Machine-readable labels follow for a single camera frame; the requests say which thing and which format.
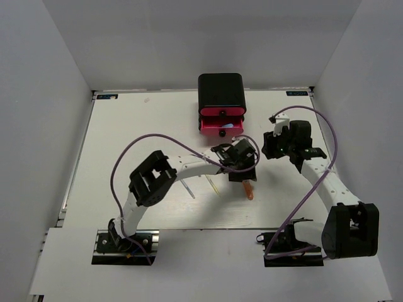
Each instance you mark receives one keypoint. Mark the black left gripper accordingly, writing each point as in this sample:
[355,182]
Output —
[237,177]

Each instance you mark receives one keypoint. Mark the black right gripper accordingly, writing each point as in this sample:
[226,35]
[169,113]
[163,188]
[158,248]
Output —
[269,148]

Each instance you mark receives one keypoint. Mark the pink drawer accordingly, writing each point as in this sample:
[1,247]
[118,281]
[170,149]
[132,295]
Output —
[222,111]
[210,126]

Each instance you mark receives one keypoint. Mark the pink top drawer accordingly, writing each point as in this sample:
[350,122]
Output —
[222,111]

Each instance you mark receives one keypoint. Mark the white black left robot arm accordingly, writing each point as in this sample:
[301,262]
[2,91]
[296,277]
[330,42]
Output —
[153,178]

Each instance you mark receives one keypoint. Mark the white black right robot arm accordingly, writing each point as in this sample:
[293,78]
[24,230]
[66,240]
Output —
[351,227]

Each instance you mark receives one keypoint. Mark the yellow thin pen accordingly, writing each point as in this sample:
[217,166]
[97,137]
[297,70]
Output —
[214,187]

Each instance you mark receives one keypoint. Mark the right table logo sticker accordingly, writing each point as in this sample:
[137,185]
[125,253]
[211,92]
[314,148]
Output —
[297,93]

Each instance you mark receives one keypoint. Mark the table logo sticker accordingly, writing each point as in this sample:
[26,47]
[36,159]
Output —
[297,93]
[107,96]

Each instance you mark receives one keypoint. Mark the blue thin pen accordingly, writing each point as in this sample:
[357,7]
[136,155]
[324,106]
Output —
[187,188]

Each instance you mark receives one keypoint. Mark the black drawer cabinet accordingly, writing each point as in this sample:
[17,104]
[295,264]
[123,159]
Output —
[221,90]

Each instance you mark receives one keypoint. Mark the left table logo sticker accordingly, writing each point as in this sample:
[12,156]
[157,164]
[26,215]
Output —
[107,96]

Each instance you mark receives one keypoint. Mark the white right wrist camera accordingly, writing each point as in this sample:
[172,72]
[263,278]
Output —
[279,121]

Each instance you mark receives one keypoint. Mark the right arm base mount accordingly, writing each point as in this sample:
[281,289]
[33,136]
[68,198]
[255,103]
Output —
[308,258]

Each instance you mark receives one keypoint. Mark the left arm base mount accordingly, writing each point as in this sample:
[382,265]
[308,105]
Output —
[106,253]

